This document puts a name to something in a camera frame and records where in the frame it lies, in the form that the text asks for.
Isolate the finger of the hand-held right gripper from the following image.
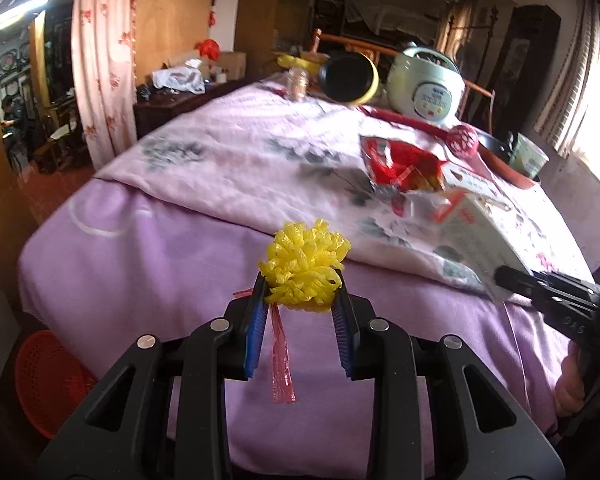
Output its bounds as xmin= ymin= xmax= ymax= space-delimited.
xmin=494 ymin=265 xmax=600 ymax=308

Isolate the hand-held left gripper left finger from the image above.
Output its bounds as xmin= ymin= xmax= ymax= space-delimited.
xmin=37 ymin=272 xmax=271 ymax=480

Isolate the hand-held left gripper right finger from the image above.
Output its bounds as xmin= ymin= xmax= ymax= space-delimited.
xmin=330 ymin=277 xmax=565 ymax=480

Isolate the red plastic strip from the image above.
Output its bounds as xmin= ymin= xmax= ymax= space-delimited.
xmin=232 ymin=287 xmax=297 ymax=404

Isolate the white paper carton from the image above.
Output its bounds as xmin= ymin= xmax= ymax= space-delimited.
xmin=432 ymin=187 xmax=533 ymax=303

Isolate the yellow pom-pom ribbon decoration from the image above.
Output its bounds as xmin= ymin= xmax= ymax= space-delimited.
xmin=257 ymin=218 xmax=353 ymax=313

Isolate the person's right hand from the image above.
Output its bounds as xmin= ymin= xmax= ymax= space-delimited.
xmin=554 ymin=342 xmax=593 ymax=417

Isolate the green instant noodle cup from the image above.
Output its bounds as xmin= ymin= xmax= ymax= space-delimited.
xmin=510 ymin=132 xmax=550 ymax=179

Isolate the red frying pan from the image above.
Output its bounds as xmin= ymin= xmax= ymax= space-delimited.
xmin=474 ymin=130 xmax=543 ymax=191

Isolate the red floral massage hammer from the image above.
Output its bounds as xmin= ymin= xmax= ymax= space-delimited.
xmin=355 ymin=105 xmax=479 ymax=156

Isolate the pink floral blanket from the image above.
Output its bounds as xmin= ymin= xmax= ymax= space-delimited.
xmin=94 ymin=82 xmax=595 ymax=306

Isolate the red snack packet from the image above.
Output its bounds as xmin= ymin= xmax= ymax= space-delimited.
xmin=360 ymin=135 xmax=448 ymax=196

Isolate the striped window curtain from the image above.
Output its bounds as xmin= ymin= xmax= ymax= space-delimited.
xmin=532 ymin=0 xmax=600 ymax=161

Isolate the red plastic basket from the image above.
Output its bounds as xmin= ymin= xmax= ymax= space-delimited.
xmin=15 ymin=330 xmax=98 ymax=438

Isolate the tall dark framed cabinet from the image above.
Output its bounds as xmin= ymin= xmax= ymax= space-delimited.
xmin=480 ymin=5 xmax=563 ymax=136

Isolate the pale green rice cooker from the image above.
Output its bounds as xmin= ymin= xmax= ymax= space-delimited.
xmin=386 ymin=42 xmax=466 ymax=128

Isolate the dark wooden cabinet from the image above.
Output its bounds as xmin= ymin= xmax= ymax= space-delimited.
xmin=134 ymin=80 xmax=241 ymax=141

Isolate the small glass jar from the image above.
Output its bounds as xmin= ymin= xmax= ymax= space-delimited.
xmin=289 ymin=67 xmax=311 ymax=103

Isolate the white plastic bag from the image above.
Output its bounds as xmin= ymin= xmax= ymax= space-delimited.
xmin=151 ymin=66 xmax=207 ymax=94

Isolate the yellow electric pan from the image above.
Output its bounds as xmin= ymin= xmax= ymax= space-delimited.
xmin=277 ymin=51 xmax=382 ymax=107

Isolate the cardboard box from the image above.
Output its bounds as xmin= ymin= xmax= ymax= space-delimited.
xmin=162 ymin=51 xmax=247 ymax=83

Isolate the carved wooden chair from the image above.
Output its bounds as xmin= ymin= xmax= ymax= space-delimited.
xmin=312 ymin=28 xmax=496 ymax=126

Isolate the red floral white curtain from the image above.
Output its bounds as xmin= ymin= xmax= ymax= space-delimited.
xmin=71 ymin=0 xmax=141 ymax=171

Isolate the fluorescent ceiling lamp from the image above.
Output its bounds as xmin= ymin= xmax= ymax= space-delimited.
xmin=0 ymin=0 xmax=48 ymax=28

